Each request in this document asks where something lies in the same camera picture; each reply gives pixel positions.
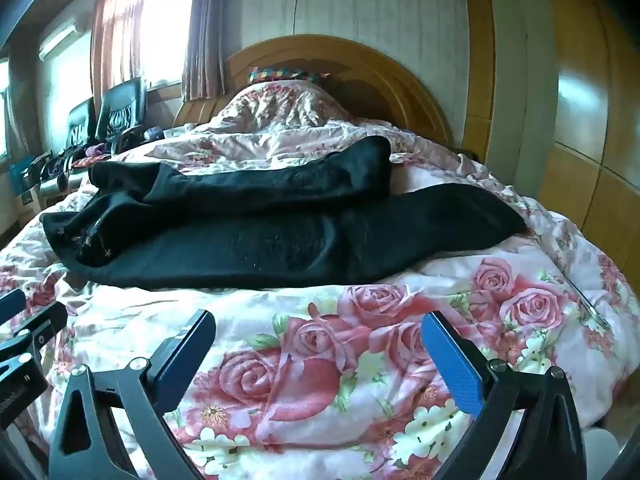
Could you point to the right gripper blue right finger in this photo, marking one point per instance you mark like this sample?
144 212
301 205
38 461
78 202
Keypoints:
548 444

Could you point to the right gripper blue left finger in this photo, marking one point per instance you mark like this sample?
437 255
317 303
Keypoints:
87 442

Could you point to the black pants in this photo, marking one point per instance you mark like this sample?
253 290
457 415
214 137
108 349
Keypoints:
333 221

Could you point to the black chair far left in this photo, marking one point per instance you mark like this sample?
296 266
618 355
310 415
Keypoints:
81 125

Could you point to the black chair near bed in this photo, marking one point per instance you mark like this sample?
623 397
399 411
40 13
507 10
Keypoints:
121 120

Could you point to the colourful checkered pillow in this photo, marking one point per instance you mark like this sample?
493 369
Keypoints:
270 74

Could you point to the wooden wardrobe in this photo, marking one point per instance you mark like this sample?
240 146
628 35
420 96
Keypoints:
553 108

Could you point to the wooden arched headboard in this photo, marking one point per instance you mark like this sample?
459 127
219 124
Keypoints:
367 83

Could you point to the white wall air conditioner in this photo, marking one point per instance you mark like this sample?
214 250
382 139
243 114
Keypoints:
59 39

